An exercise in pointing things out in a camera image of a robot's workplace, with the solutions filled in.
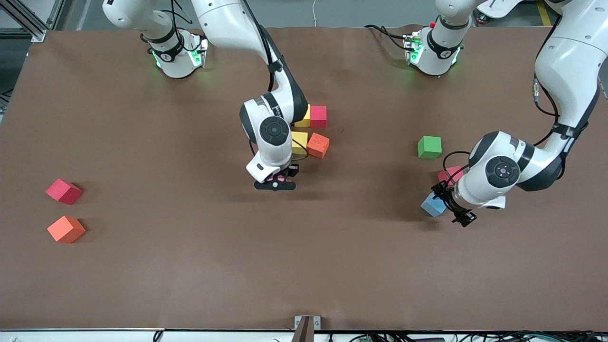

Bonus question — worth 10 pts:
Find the light blue foam cube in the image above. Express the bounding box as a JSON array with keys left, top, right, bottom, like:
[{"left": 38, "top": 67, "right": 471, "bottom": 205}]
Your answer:
[{"left": 420, "top": 191, "right": 448, "bottom": 218}]

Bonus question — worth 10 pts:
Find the red foam cube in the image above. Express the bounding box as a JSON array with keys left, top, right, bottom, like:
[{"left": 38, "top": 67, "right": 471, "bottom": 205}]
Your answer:
[
  {"left": 437, "top": 165, "right": 465, "bottom": 187},
  {"left": 46, "top": 179, "right": 83, "bottom": 206},
  {"left": 310, "top": 105, "right": 328, "bottom": 129}
]

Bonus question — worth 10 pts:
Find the chipped orange foam cube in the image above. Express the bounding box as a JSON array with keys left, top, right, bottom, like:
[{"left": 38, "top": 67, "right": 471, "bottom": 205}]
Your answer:
[{"left": 307, "top": 133, "right": 330, "bottom": 159}]

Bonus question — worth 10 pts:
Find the green foam cube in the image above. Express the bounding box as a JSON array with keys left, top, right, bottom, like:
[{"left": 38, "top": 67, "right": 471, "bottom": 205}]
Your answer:
[{"left": 418, "top": 136, "right": 442, "bottom": 160}]

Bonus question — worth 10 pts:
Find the brown table cover sheet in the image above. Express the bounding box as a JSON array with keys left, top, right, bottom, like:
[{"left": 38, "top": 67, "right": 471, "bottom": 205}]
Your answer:
[{"left": 0, "top": 26, "right": 608, "bottom": 332}]

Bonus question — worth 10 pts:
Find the metal base connector plate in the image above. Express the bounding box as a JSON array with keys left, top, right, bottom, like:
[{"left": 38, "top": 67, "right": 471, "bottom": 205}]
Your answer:
[{"left": 188, "top": 36, "right": 210, "bottom": 68}]

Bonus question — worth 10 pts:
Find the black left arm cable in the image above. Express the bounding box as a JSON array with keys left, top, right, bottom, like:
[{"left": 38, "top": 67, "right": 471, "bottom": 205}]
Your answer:
[{"left": 442, "top": 14, "right": 578, "bottom": 190}]

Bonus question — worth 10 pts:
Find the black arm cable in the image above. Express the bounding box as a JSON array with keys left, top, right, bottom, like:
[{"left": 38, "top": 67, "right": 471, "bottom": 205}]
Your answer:
[
  {"left": 242, "top": 0, "right": 309, "bottom": 162},
  {"left": 442, "top": 14, "right": 578, "bottom": 190}
]

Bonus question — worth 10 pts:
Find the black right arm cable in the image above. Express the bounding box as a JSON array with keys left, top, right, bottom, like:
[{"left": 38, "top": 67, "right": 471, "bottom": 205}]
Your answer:
[{"left": 242, "top": 0, "right": 309, "bottom": 162}]

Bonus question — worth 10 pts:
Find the metal mounting bracket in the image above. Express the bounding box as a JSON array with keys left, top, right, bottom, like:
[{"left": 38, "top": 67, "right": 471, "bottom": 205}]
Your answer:
[{"left": 294, "top": 315, "right": 322, "bottom": 330}]

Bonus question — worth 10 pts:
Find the grey camera pole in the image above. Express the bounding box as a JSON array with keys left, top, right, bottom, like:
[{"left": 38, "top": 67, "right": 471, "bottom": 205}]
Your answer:
[{"left": 291, "top": 317, "right": 315, "bottom": 342}]

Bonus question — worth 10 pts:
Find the black left base cable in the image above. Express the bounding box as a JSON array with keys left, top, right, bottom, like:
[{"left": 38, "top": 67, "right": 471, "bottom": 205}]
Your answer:
[{"left": 364, "top": 24, "right": 410, "bottom": 52}]

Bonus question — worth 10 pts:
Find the black base cable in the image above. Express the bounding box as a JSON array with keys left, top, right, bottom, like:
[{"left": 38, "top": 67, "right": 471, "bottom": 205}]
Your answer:
[
  {"left": 161, "top": 0, "right": 212, "bottom": 53},
  {"left": 364, "top": 24, "right": 410, "bottom": 52}
]

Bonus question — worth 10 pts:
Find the black right base cable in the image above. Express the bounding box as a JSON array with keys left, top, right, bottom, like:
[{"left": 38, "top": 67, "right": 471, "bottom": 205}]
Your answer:
[{"left": 161, "top": 0, "right": 212, "bottom": 53}]

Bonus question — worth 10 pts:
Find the white table edge rail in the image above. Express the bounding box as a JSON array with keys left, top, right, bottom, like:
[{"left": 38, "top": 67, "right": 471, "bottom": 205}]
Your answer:
[{"left": 0, "top": 328, "right": 608, "bottom": 342}]

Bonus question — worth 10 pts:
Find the aluminium frame post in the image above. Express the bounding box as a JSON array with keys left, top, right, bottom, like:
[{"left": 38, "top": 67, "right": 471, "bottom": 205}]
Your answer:
[{"left": 0, "top": 0, "right": 65, "bottom": 43}]

